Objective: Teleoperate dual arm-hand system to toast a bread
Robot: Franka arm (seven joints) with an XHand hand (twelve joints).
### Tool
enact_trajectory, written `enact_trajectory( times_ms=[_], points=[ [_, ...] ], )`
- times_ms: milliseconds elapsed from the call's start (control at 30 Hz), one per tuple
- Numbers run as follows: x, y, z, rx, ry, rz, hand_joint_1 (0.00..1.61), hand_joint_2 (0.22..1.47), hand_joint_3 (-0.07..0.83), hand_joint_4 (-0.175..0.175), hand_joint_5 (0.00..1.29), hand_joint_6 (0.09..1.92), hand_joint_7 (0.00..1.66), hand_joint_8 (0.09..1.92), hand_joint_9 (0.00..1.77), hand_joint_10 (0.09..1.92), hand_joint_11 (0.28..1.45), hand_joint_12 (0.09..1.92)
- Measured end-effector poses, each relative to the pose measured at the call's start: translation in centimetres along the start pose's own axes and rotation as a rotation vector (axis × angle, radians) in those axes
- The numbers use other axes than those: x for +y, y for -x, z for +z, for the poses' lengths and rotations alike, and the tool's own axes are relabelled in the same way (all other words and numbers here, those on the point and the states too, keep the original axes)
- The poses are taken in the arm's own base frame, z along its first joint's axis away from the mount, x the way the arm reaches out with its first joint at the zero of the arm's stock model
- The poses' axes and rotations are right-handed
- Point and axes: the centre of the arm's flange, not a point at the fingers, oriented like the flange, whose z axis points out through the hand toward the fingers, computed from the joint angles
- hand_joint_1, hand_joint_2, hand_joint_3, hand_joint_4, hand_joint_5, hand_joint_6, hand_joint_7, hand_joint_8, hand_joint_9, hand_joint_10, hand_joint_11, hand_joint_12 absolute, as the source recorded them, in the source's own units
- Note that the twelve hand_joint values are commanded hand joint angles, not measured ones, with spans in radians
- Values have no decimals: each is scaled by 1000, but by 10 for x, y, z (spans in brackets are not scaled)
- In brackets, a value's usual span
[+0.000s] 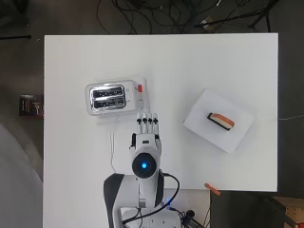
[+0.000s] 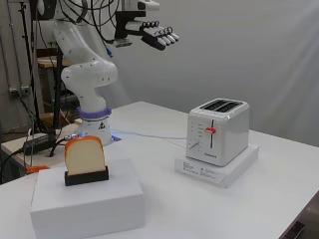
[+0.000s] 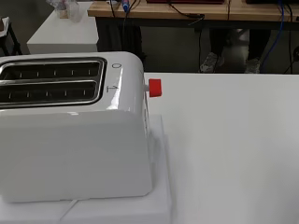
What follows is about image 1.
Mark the orange clamp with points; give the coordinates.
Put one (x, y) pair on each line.
(212, 189)

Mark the steel toaster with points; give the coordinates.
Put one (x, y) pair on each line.
(106, 98)

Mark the black block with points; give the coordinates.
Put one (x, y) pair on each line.
(209, 117)

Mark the orange toast slice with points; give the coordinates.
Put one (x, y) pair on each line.
(223, 119)

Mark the white seven-joint robot arm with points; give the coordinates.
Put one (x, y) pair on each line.
(145, 186)

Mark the black tripod stand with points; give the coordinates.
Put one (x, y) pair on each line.
(240, 15)

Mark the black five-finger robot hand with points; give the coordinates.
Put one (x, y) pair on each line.
(146, 139)

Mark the small black camera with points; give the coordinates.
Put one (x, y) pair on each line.
(189, 217)

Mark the white stand box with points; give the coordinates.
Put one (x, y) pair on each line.
(205, 126)

